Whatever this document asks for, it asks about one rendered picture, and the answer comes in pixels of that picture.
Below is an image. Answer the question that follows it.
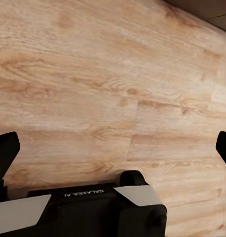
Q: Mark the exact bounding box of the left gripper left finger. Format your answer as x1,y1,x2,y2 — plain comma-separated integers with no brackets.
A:
0,131,20,182

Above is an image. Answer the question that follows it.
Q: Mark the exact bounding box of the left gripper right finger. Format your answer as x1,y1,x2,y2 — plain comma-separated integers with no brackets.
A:
216,131,226,163

